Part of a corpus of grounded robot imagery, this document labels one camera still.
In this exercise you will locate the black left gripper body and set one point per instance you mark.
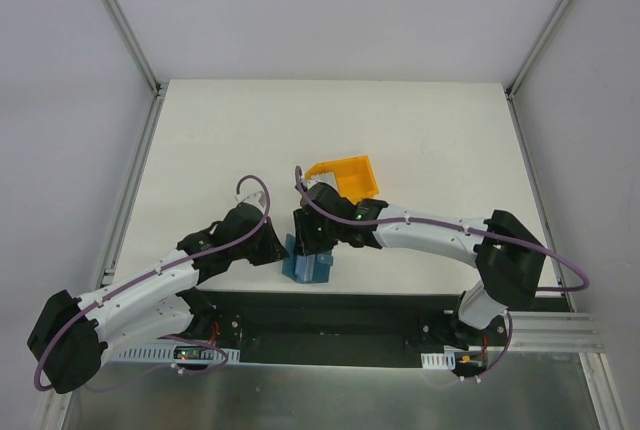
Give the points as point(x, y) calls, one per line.
point(270, 243)

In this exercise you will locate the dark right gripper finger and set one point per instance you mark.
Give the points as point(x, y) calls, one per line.
point(325, 241)
point(307, 233)

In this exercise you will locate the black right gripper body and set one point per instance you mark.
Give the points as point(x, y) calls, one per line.
point(310, 241)

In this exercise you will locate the blue leather card holder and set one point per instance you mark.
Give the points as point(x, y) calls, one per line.
point(312, 269)

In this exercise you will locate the yellow plastic bin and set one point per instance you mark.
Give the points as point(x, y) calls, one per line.
point(355, 177)

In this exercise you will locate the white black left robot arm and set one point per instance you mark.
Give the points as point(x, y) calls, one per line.
point(74, 336)

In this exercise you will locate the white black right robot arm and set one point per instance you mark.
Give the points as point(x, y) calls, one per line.
point(500, 247)

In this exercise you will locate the stack of white cards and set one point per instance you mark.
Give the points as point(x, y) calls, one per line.
point(327, 178)

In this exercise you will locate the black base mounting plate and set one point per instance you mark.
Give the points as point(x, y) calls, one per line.
point(345, 330)

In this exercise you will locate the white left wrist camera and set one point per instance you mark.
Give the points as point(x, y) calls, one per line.
point(257, 198)

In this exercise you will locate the white slotted cable duct left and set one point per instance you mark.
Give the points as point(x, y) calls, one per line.
point(173, 352)

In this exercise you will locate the white slotted cable duct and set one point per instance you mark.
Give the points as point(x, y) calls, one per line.
point(173, 352)
point(438, 361)

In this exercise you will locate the white slotted cable duct right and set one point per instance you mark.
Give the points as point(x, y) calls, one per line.
point(438, 361)

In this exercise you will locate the aluminium frame rail left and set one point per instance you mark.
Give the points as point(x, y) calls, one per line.
point(131, 43)

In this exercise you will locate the aluminium frame rail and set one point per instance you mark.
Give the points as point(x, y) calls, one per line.
point(131, 43)
point(543, 39)

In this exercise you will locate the aluminium frame rail right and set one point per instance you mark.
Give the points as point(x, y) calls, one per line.
point(543, 39)

